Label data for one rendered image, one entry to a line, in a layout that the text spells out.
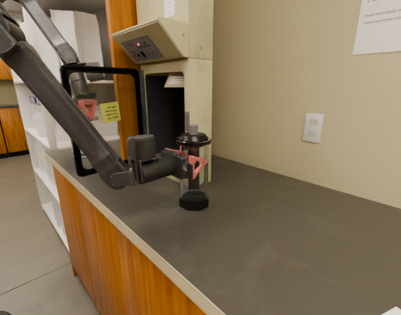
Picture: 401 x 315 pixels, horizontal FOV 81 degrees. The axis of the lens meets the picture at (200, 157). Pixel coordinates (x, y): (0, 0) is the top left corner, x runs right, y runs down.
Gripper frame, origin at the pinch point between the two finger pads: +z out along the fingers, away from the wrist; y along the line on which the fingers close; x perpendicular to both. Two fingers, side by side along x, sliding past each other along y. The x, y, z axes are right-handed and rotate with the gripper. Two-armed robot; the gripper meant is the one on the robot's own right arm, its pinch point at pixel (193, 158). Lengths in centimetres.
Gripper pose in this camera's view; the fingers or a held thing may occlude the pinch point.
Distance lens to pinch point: 74.4
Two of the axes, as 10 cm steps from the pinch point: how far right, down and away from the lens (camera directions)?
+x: 0.1, 9.6, 2.9
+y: -6.8, -2.1, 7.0
